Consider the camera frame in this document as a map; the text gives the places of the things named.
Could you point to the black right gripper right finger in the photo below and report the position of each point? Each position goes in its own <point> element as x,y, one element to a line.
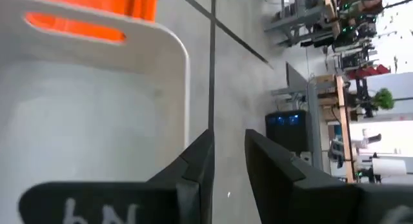
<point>290,191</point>

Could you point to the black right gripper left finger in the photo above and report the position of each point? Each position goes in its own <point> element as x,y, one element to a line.
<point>161,201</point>

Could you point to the black computer tower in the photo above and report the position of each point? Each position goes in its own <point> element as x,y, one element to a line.
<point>287,130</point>

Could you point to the wooden-top desk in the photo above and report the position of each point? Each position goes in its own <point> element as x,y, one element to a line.
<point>343,127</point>

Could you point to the white paper roll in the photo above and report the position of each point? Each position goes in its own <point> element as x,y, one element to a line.
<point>388,167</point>

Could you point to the grey desk panel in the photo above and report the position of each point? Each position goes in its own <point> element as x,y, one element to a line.
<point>300,85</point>

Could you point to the grey plastic crate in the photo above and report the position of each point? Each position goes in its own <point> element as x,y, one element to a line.
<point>96,114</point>

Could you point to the green potted plant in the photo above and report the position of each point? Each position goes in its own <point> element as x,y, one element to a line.
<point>383,98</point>

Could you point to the red bins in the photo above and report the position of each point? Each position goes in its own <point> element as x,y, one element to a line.
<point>369,71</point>

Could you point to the grey metal workbench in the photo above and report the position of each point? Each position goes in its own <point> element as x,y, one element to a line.
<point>300,17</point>

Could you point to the small orange plastic basket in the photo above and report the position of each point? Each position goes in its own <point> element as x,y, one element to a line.
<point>106,1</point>

